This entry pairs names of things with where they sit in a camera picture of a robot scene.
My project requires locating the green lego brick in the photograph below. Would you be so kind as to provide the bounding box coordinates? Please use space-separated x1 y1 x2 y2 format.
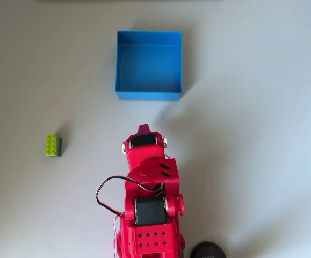
44 134 62 158

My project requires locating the blue plastic box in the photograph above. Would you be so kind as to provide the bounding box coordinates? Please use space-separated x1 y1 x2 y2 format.
114 30 183 101

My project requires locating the black gooseneck stand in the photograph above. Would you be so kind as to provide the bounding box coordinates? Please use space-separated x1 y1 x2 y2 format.
189 241 227 258

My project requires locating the thin servo wire at shoulder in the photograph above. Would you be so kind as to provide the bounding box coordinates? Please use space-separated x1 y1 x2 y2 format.
95 176 129 219

